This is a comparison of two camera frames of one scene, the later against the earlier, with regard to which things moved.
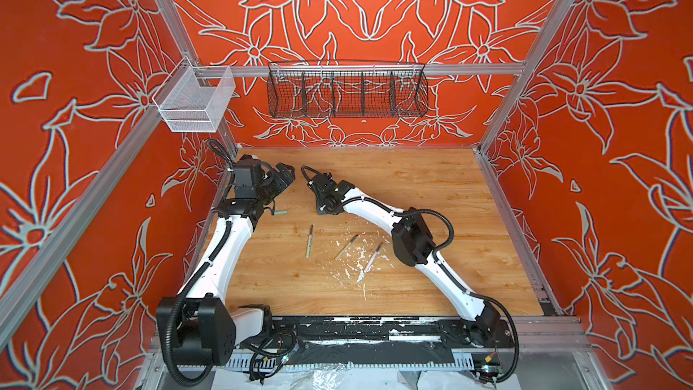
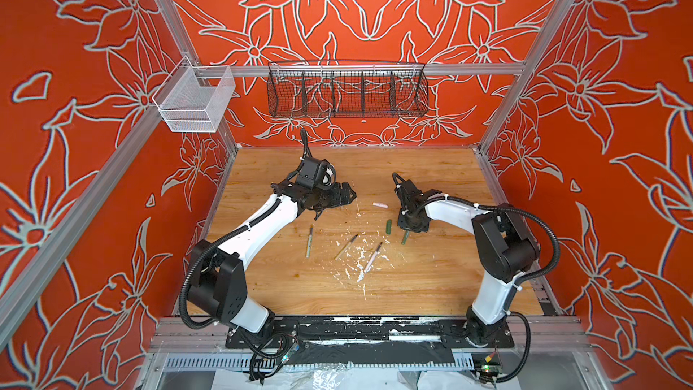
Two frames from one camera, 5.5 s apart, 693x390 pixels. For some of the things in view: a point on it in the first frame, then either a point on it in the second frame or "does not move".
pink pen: (373, 258) does not move
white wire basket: (193, 98) does not move
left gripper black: (280, 183) -> (336, 199)
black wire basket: (347, 89) does not move
